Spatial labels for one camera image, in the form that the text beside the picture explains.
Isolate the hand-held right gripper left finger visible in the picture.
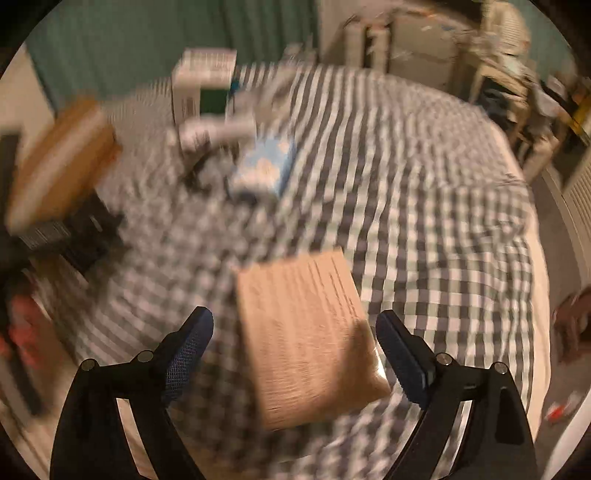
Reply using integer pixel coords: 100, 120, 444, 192
50, 305, 215, 480

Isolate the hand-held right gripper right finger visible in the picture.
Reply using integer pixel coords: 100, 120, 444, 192
375, 310, 541, 480

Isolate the brown cardboard parcel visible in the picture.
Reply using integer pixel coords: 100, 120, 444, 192
6, 96, 122, 232

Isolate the white and green box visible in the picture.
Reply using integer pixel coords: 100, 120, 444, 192
172, 47, 238, 124

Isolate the red and white wrapper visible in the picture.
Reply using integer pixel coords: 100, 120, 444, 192
545, 392, 583, 423

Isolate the grey and white object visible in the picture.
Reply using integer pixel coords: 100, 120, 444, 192
178, 115, 257, 153

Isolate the dark brown object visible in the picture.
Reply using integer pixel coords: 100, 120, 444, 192
551, 293, 591, 365

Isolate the checked blanket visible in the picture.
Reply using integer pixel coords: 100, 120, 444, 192
28, 62, 552, 480

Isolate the blue tissue packet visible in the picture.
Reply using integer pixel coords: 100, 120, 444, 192
229, 136, 296, 204

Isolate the green curtain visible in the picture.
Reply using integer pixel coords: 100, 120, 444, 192
23, 0, 319, 102

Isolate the white ribbed radiator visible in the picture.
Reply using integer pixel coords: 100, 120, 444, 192
540, 157, 591, 259

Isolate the pale wooden chair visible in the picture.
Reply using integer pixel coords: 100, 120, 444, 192
466, 0, 536, 153

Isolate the white cabinet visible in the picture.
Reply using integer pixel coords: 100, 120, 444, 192
344, 9, 462, 88

